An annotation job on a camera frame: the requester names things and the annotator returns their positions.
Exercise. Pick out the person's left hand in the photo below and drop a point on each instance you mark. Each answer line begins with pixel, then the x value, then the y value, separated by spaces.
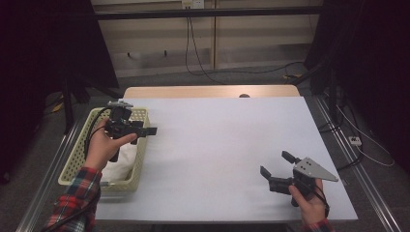
pixel 100 148

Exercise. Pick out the wooden table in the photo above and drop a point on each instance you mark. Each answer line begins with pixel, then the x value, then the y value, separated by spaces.
pixel 193 91

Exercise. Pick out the pale blue table cover board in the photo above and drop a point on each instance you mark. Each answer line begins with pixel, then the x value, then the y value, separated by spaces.
pixel 209 154

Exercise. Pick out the silver metal floor rail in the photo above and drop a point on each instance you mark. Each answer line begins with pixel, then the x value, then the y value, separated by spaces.
pixel 361 174
pixel 42 190

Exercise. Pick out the black horizontal metal bar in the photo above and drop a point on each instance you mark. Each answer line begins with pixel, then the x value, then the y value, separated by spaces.
pixel 209 13

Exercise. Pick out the black metal stand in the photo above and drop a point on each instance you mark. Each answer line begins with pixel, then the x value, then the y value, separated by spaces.
pixel 67 103
pixel 332 96

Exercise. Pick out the person's right hand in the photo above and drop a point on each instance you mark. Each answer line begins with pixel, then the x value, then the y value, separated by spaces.
pixel 311 208

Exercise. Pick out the white towel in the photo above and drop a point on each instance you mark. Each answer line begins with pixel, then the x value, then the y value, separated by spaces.
pixel 124 162

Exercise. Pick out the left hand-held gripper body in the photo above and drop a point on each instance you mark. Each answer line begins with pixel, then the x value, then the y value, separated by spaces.
pixel 121 124

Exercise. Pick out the white wall outlet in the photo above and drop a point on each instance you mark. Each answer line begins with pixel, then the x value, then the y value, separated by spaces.
pixel 192 4

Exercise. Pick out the black curtain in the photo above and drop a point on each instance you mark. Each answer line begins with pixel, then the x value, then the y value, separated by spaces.
pixel 38 64
pixel 370 64

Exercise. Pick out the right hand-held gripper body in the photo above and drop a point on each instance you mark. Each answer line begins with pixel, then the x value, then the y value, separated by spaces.
pixel 307 169

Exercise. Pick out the white power strip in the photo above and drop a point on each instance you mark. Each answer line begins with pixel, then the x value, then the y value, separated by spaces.
pixel 355 140

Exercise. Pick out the pale yellow plastic basket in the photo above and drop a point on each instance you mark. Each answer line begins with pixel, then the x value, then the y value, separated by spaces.
pixel 75 161

